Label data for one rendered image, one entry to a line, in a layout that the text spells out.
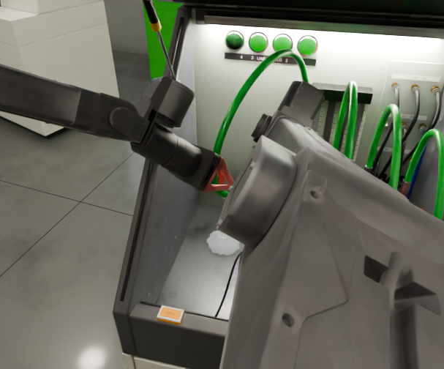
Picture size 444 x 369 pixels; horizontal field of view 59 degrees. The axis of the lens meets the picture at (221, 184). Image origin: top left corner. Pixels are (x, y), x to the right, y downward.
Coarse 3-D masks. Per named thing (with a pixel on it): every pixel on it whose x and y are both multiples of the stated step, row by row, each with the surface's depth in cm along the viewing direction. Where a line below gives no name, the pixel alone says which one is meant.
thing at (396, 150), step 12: (396, 108) 72; (384, 120) 81; (396, 120) 69; (396, 132) 68; (372, 144) 88; (396, 144) 67; (372, 156) 89; (396, 156) 66; (396, 168) 66; (396, 180) 65
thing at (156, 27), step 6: (144, 0) 73; (150, 0) 74; (144, 6) 75; (150, 6) 74; (150, 12) 75; (156, 12) 76; (150, 18) 77; (156, 18) 77; (156, 24) 78; (156, 30) 79; (162, 42) 82; (162, 48) 84; (168, 60) 86; (168, 66) 88; (174, 78) 91
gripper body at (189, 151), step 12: (180, 144) 63; (192, 144) 69; (180, 156) 63; (192, 156) 64; (204, 156) 66; (216, 156) 64; (168, 168) 64; (180, 168) 64; (192, 168) 65; (204, 168) 64; (192, 180) 65; (204, 180) 64
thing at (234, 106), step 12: (264, 60) 72; (300, 60) 82; (252, 72) 70; (252, 84) 70; (240, 96) 68; (228, 120) 67; (216, 144) 68; (216, 180) 71; (216, 192) 74; (228, 192) 78
